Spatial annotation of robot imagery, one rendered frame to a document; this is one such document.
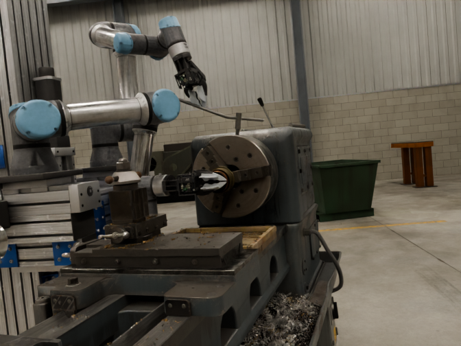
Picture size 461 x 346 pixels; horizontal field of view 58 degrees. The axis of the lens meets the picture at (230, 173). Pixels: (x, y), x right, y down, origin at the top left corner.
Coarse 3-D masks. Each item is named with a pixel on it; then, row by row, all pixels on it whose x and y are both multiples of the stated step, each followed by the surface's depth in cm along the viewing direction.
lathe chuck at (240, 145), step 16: (224, 144) 156; (240, 144) 154; (256, 144) 153; (224, 160) 157; (240, 160) 155; (256, 160) 152; (272, 160) 158; (272, 176) 154; (240, 192) 156; (256, 192) 154; (272, 192) 160; (208, 208) 160; (224, 208) 158; (240, 208) 156; (256, 208) 154
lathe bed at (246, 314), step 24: (264, 264) 137; (288, 264) 166; (264, 288) 134; (96, 312) 87; (120, 312) 94; (144, 312) 93; (240, 312) 112; (48, 336) 77; (72, 336) 80; (96, 336) 87; (120, 336) 74; (144, 336) 73; (168, 336) 72; (192, 336) 84; (216, 336) 95; (240, 336) 107
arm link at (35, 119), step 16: (144, 96) 144; (160, 96) 144; (176, 96) 149; (16, 112) 124; (32, 112) 122; (48, 112) 124; (64, 112) 128; (80, 112) 132; (96, 112) 135; (112, 112) 138; (128, 112) 141; (144, 112) 144; (160, 112) 144; (176, 112) 149; (16, 128) 127; (32, 128) 123; (48, 128) 124; (64, 128) 129; (80, 128) 135
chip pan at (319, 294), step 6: (330, 264) 217; (324, 270) 207; (330, 270) 206; (324, 276) 199; (330, 276) 198; (318, 282) 191; (324, 282) 190; (318, 288) 183; (324, 288) 182; (318, 294) 176; (324, 294) 175; (312, 300) 170; (318, 300) 169
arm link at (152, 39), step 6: (150, 36) 158; (156, 36) 158; (150, 42) 156; (156, 42) 158; (150, 48) 157; (156, 48) 158; (162, 48) 158; (150, 54) 160; (156, 54) 161; (162, 54) 162
